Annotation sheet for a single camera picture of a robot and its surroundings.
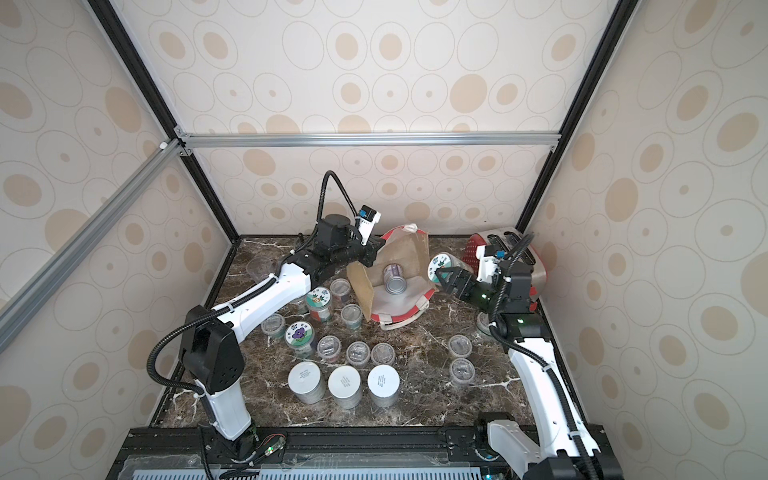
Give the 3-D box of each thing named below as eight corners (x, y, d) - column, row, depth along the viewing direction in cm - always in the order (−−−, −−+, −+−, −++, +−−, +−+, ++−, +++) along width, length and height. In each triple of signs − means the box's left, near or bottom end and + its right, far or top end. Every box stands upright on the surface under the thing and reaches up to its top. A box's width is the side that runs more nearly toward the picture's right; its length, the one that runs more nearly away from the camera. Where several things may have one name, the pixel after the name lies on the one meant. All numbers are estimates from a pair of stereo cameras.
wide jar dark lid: (368, 407, 82) (366, 396, 74) (370, 377, 87) (368, 364, 79) (399, 407, 82) (400, 396, 74) (399, 377, 87) (400, 364, 79)
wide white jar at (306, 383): (294, 404, 82) (284, 393, 74) (300, 374, 87) (291, 361, 80) (323, 404, 82) (316, 393, 74) (327, 374, 87) (321, 361, 80)
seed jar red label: (447, 363, 89) (451, 355, 84) (445, 343, 93) (448, 334, 89) (469, 363, 89) (473, 355, 84) (465, 343, 93) (470, 334, 89)
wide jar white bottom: (332, 409, 81) (326, 398, 73) (335, 378, 87) (330, 365, 79) (361, 409, 81) (358, 398, 74) (363, 378, 87) (360, 365, 79)
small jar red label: (319, 363, 89) (315, 355, 84) (322, 344, 93) (318, 335, 88) (341, 363, 89) (338, 355, 84) (343, 344, 93) (341, 335, 88)
